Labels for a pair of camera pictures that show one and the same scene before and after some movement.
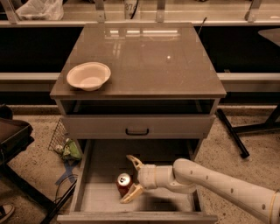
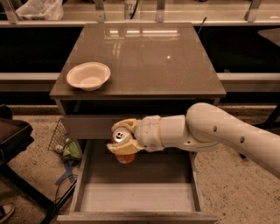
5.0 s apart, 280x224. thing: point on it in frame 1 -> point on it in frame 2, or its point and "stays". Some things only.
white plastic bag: [40, 10] stays
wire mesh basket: [59, 136] stays
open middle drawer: [95, 199] stays
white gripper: [146, 175] -> [148, 131]
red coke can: [123, 182] -> [122, 135]
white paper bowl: [88, 76] stays
